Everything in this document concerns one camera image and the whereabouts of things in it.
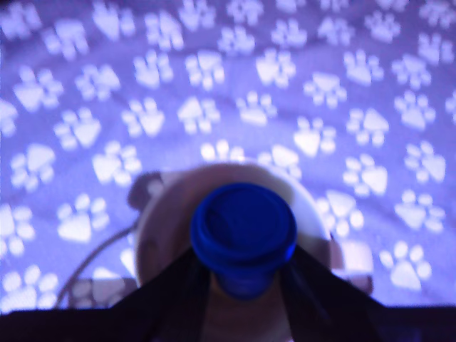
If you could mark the blue coffee capsule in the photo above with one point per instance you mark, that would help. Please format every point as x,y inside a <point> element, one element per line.
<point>242,228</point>

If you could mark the blue and white cartoon mug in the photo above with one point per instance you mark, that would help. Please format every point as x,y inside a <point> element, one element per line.
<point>171,221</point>

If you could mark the grey paw print blanket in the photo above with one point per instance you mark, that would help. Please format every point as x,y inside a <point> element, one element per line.
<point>228,89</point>

